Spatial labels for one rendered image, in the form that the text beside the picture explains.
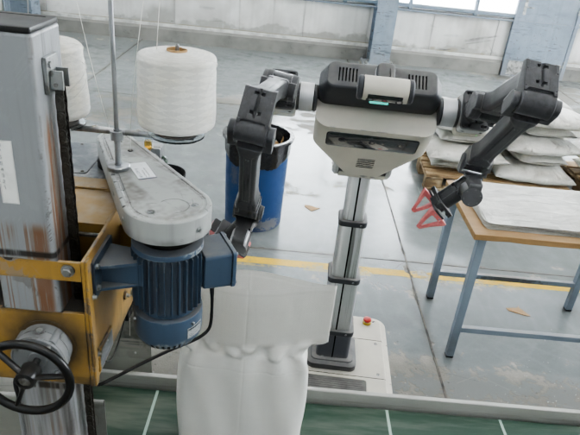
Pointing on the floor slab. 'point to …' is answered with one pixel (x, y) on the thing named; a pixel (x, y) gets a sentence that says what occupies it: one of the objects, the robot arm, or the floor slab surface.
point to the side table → (496, 274)
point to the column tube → (35, 207)
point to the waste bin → (276, 183)
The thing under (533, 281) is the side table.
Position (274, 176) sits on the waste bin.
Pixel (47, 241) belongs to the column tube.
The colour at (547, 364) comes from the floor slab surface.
